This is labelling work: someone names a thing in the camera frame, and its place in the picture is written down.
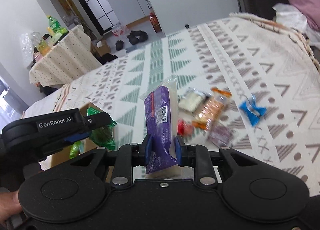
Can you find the orange cracker packet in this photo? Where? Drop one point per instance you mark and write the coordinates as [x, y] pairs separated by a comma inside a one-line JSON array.
[[210, 111]]

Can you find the single black shoe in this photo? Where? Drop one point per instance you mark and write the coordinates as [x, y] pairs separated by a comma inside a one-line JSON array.
[[119, 45]]

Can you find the purple white snack packet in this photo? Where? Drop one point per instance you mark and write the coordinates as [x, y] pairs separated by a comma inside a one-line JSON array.
[[161, 115]]

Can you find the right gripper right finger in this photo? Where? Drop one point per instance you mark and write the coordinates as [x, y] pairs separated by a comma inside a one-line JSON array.
[[180, 151]]

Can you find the dotted tablecloth table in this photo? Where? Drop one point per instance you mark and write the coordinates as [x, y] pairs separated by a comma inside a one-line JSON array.
[[67, 61]]

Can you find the green soda bottle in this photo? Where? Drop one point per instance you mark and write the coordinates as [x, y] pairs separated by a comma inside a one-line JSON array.
[[55, 25]]

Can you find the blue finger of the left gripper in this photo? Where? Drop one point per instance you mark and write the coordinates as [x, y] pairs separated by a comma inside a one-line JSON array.
[[75, 137]]

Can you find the yellow drink bottle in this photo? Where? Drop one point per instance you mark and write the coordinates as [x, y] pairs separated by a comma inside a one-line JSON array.
[[39, 43]]

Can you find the red white plastic bag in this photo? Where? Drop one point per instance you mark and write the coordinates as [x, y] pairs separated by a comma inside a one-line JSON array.
[[119, 30]]

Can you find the white cabinet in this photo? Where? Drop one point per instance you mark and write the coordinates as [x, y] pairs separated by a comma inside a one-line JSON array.
[[129, 11]]

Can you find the blue snack packet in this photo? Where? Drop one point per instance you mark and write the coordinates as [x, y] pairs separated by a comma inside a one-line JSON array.
[[253, 112]]

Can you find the brown cardboard box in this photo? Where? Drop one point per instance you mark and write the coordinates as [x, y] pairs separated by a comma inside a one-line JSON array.
[[74, 150]]

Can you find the white rice cracker packet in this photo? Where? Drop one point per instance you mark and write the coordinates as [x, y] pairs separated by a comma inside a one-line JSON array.
[[191, 100]]

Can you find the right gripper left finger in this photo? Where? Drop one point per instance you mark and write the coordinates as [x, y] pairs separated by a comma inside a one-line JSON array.
[[146, 149]]

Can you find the red snack packet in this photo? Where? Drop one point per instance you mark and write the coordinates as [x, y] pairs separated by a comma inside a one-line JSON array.
[[184, 128]]

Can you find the green snack packet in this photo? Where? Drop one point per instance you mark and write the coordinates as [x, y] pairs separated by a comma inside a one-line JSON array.
[[103, 136]]

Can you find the dark purple snack packet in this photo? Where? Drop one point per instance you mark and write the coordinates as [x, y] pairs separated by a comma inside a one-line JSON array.
[[220, 135]]

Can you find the small cardboard box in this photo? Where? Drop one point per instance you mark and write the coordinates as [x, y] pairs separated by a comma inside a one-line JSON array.
[[100, 47]]

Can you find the black shoes pile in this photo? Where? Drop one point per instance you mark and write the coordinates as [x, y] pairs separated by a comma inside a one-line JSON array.
[[136, 37]]

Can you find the person left hand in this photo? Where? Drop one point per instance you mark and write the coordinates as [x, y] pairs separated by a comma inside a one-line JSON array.
[[9, 206]]

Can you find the patterned bed blanket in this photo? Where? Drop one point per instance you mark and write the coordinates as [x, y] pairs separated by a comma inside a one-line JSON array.
[[242, 54]]

